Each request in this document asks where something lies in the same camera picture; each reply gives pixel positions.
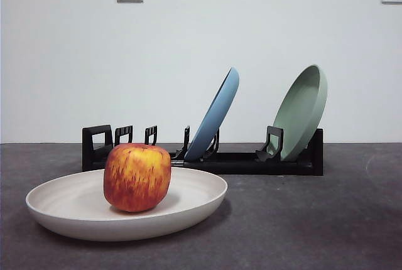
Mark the red yellow apple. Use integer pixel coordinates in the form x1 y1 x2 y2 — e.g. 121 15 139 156
103 143 173 213

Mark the pale green plate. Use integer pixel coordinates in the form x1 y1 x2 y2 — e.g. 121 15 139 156
270 64 329 162

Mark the blue plate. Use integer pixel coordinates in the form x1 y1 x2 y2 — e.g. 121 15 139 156
183 67 241 161

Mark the cream yellow plate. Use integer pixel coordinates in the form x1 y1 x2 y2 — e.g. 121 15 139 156
25 166 229 242

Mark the black plate rack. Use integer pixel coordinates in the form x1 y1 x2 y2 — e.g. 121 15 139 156
82 124 325 177

